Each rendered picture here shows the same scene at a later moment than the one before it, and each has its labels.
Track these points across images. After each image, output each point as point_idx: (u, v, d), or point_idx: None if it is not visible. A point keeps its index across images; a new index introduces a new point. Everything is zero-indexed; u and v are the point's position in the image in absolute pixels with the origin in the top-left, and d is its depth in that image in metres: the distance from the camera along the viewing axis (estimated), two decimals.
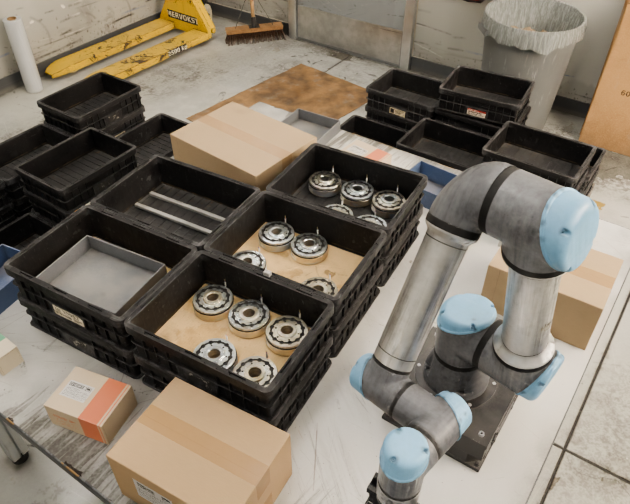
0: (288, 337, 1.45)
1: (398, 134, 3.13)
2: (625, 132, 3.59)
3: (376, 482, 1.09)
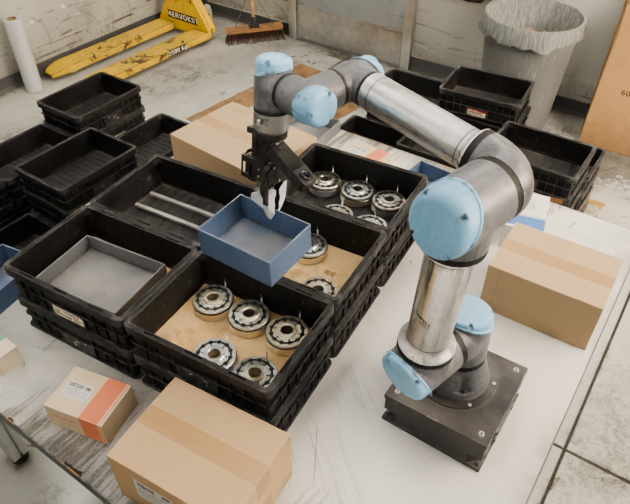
0: (288, 337, 1.45)
1: (398, 134, 3.13)
2: (625, 132, 3.59)
3: None
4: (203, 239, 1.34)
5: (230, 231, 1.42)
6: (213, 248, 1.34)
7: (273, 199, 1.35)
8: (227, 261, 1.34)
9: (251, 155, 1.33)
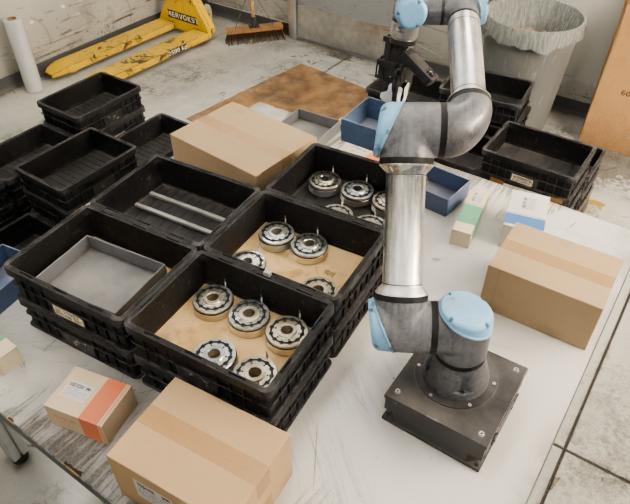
0: (288, 337, 1.45)
1: None
2: (625, 132, 3.59)
3: (389, 37, 1.67)
4: (345, 127, 1.70)
5: None
6: (353, 134, 1.69)
7: (399, 96, 1.71)
8: (365, 144, 1.69)
9: (384, 60, 1.69)
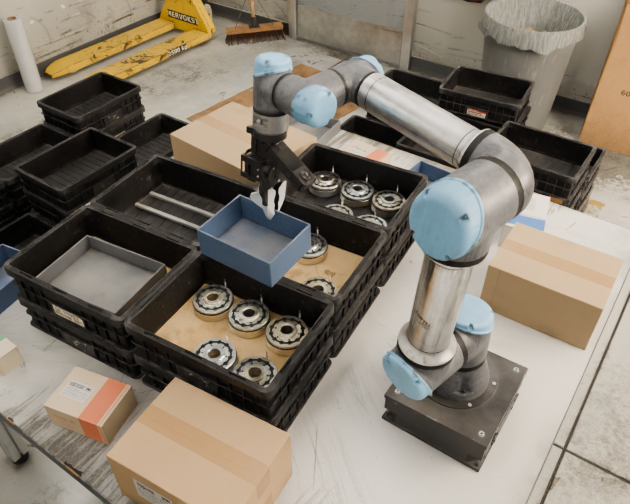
0: (288, 337, 1.45)
1: (398, 134, 3.13)
2: (625, 132, 3.59)
3: None
4: (202, 239, 1.34)
5: (229, 232, 1.42)
6: (212, 248, 1.34)
7: (272, 199, 1.35)
8: (227, 262, 1.33)
9: (250, 155, 1.33)
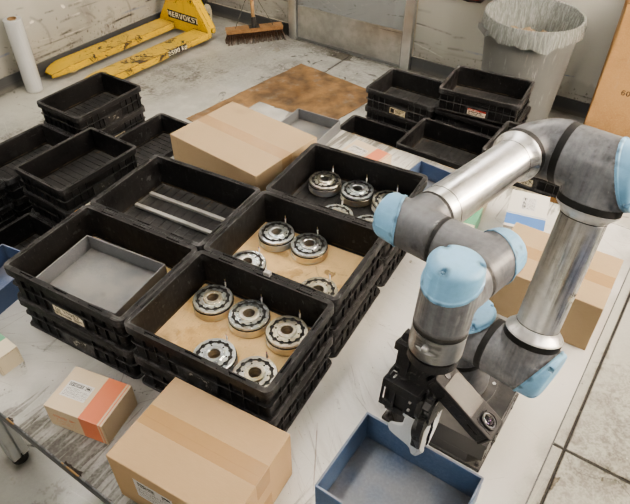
0: (288, 337, 1.45)
1: (398, 134, 3.13)
2: (625, 132, 3.59)
3: (407, 339, 0.87)
4: (322, 498, 0.90)
5: (352, 465, 0.98)
6: None
7: (425, 437, 0.91)
8: None
9: (396, 376, 0.89)
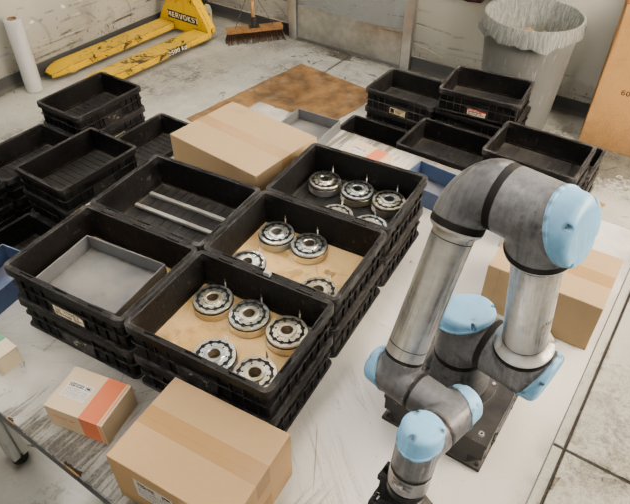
0: (288, 337, 1.45)
1: (398, 134, 3.13)
2: (625, 132, 3.59)
3: (387, 471, 1.11)
4: None
5: None
6: None
7: None
8: None
9: (379, 497, 1.13)
